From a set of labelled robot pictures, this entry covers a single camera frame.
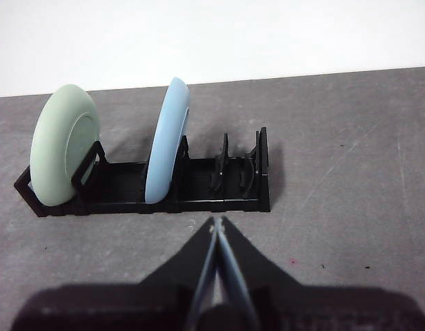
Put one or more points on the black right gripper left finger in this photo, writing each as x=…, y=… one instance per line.
x=105, y=307

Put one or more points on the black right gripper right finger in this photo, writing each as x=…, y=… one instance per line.
x=329, y=310

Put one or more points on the pale green plate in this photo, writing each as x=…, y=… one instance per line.
x=54, y=148

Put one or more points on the light blue plate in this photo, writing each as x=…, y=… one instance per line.
x=167, y=145

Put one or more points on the black plastic plate rack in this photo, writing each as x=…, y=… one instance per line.
x=205, y=203

